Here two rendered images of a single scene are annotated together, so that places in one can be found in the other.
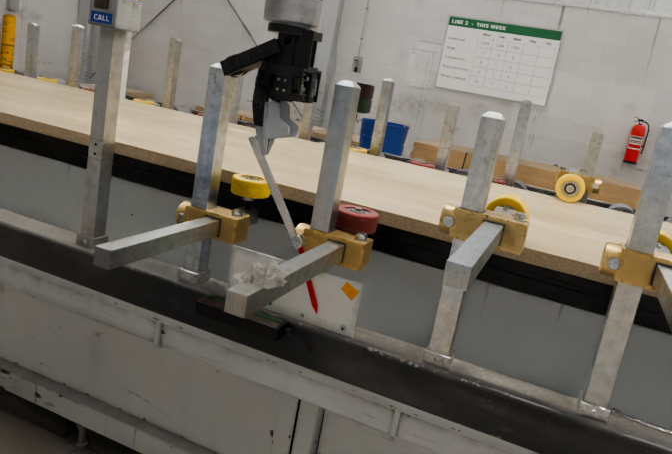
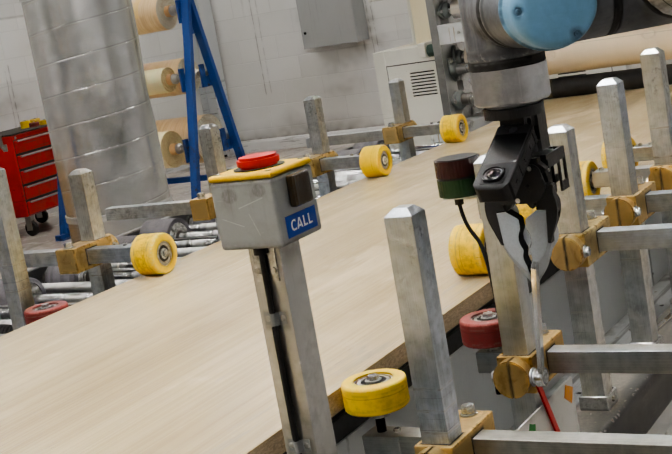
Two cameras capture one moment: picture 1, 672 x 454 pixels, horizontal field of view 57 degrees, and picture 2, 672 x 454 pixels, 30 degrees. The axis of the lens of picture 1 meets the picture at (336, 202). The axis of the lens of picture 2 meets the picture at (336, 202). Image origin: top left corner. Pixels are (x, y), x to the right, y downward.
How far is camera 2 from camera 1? 188 cm
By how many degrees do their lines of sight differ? 77
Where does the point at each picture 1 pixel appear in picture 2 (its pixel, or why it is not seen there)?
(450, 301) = (600, 332)
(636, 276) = (643, 212)
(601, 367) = (649, 304)
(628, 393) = not seen: hidden behind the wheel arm
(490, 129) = (572, 141)
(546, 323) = not seen: hidden behind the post
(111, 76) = (310, 329)
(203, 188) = (452, 405)
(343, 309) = (571, 419)
